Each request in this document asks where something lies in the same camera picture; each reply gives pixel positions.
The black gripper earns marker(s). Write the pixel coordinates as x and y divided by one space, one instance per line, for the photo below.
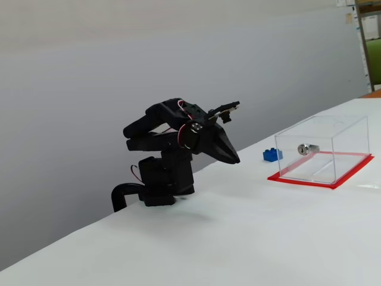
218 143

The blue lego brick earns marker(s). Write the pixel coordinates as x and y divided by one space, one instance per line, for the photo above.
270 155

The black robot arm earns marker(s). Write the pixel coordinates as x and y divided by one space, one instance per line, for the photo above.
166 172

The transparent plastic box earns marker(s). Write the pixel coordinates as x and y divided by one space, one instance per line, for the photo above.
303 131

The white box on shelf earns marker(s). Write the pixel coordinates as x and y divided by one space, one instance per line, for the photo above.
370 27

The silver cylinder lock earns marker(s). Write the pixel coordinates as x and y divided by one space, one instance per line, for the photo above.
306 149

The black table clamp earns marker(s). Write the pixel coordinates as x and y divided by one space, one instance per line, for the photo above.
117 193

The green panel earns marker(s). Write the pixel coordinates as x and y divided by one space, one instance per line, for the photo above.
375 62

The metal shelf upright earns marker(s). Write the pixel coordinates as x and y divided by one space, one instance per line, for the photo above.
364 44

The beige sticky note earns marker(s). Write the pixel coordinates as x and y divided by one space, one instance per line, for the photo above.
349 18

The white paper sheet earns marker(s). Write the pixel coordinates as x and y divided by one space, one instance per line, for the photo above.
344 2

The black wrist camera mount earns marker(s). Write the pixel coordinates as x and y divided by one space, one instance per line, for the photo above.
224 108

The red tape frame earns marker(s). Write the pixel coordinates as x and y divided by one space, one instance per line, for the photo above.
300 183

